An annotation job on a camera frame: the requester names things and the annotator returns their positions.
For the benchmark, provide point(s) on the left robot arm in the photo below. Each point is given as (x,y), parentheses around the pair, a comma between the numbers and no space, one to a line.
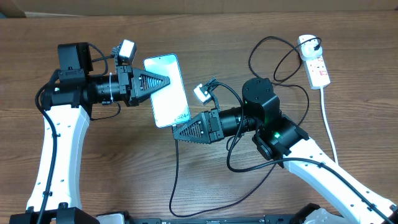
(66,102)

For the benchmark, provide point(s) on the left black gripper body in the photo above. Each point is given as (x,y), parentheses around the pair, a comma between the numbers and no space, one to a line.
(124,80)

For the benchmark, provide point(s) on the Samsung Galaxy smartphone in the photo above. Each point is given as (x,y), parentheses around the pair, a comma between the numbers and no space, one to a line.
(170,106)

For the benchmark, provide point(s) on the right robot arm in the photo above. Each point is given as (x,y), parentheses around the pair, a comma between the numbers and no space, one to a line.
(283,142)

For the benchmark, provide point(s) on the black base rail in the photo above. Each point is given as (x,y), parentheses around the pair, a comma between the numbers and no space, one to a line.
(125,218)

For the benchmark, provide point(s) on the white USB charger plug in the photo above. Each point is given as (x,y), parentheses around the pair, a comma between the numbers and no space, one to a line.
(309,47)

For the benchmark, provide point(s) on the white power strip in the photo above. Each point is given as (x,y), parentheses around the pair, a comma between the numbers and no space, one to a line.
(317,73)

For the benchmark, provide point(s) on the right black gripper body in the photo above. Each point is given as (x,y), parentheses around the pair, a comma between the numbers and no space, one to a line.
(218,134)

